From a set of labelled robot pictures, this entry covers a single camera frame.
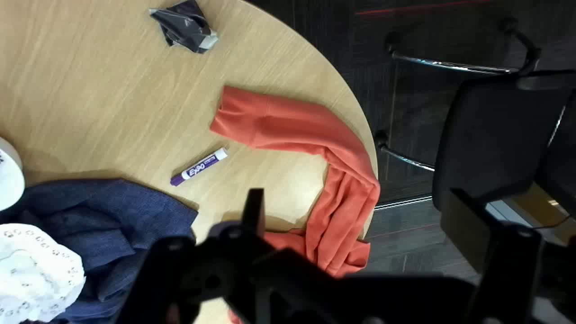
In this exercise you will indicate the orange cloth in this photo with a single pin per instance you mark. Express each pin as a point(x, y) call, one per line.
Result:
point(331, 236)

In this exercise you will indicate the small black clip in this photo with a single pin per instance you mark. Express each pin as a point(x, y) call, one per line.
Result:
point(185, 26)

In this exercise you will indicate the white bowl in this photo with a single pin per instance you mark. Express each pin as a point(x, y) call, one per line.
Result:
point(11, 175)

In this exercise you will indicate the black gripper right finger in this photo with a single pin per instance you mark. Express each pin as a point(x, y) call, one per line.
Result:
point(488, 243)

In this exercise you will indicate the black office chair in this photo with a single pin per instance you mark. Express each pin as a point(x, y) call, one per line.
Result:
point(498, 125)

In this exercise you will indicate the purple marker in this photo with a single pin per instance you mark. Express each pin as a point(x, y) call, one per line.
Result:
point(198, 166)

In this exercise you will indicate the white lace doily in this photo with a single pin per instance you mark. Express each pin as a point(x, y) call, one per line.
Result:
point(38, 278)

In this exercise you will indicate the navy blue cloth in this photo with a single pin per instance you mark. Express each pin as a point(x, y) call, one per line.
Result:
point(110, 225)

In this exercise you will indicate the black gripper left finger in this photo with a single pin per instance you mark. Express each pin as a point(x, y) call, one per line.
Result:
point(252, 218)

